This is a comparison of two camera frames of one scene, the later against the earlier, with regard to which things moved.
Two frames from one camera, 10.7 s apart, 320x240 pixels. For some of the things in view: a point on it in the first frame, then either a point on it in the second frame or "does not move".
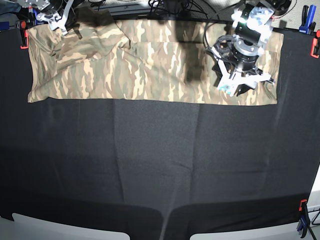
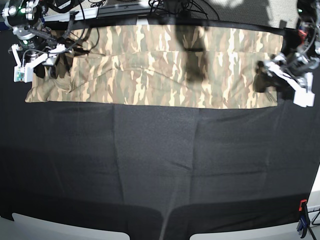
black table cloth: (160, 168) does not move
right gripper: (240, 80) -> (303, 96)
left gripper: (59, 21) -> (24, 73)
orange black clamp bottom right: (304, 221) does not move
